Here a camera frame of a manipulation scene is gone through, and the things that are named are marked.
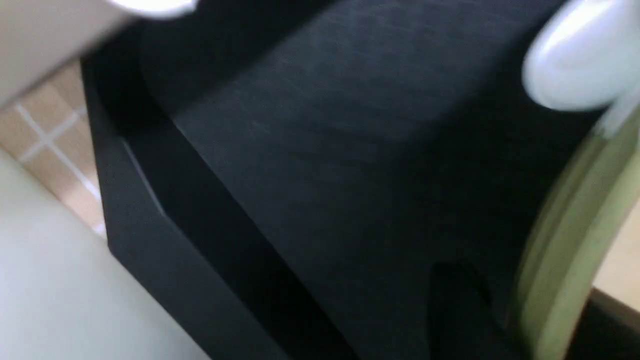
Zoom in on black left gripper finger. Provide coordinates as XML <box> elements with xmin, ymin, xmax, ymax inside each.
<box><xmin>430</xmin><ymin>261</ymin><xmax>506</xmax><ymax>360</ymax></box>

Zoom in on yellow noodle bowl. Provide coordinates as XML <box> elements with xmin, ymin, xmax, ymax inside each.
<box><xmin>506</xmin><ymin>109</ymin><xmax>639</xmax><ymax>360</ymax></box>

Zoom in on white square dish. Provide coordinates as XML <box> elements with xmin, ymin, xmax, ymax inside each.
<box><xmin>522</xmin><ymin>0</ymin><xmax>640</xmax><ymax>112</ymax></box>

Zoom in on black plastic serving tray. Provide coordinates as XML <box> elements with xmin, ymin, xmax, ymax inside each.
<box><xmin>81</xmin><ymin>0</ymin><xmax>639</xmax><ymax>360</ymax></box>

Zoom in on stack of white dishes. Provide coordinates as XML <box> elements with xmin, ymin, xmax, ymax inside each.
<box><xmin>107</xmin><ymin>0</ymin><xmax>200</xmax><ymax>19</ymax></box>

